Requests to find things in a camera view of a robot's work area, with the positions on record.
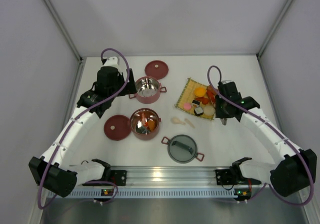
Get pink round toy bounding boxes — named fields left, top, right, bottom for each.
left=183, top=103, right=192, bottom=110

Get metal tongs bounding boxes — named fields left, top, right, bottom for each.
left=221, top=118, right=227, bottom=126

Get red sausage toy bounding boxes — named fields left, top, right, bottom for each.
left=200, top=90, right=216, bottom=105

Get sushi roll white centre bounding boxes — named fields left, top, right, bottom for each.
left=193, top=107, right=204, bottom=116

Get lower dark red lid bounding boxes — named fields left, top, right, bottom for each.
left=103, top=115, right=131, bottom=141

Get right camera mount white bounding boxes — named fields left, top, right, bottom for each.
left=222, top=80, right=232, bottom=84

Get grey lid with handle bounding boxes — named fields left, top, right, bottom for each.
left=161, top=134, right=205, bottom=164

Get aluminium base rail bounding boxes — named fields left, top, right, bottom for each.
left=64, top=165, right=311, bottom=200

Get orange toy fruit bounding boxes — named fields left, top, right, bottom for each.
left=194, top=87, right=207, bottom=97

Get toy shrimp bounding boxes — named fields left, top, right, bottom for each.
left=141, top=112, right=148, bottom=127

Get upper dark red lid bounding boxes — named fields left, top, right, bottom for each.
left=144, top=60, right=169, bottom=80

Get upper pink steel pot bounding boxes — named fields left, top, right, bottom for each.
left=128, top=76, right=167, bottom=104

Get sushi roll orange centre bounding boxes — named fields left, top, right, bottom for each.
left=191, top=99, right=202, bottom=108

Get lower pink steel pot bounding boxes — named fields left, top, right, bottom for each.
left=129, top=108, right=162, bottom=141

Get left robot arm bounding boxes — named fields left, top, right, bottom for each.
left=28, top=65, right=137, bottom=197

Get pink steel pot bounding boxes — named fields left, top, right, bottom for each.
left=128, top=76, right=167, bottom=104
left=129, top=108, right=162, bottom=141

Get white rice ball toy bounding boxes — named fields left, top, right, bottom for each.
left=203, top=105, right=216, bottom=116

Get fried cutlet toy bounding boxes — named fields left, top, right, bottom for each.
left=146, top=120, right=157, bottom=132

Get camera mount white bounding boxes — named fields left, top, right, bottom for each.
left=103, top=56, right=123, bottom=73
left=222, top=80, right=232, bottom=84

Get dark red lid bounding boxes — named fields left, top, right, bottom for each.
left=144, top=60, right=169, bottom=80
left=103, top=115, right=131, bottom=141

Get bamboo tray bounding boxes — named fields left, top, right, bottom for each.
left=174, top=77, right=216, bottom=121

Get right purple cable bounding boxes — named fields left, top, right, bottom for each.
left=207, top=65, right=315, bottom=207

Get left camera mount white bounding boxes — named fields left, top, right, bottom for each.
left=103, top=56, right=123, bottom=73

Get beige spoon handle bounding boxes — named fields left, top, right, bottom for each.
left=184, top=118, right=196, bottom=129

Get beige spoon head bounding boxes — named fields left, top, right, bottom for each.
left=170, top=117, right=186, bottom=125

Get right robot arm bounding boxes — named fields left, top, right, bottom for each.
left=215, top=81, right=317, bottom=197

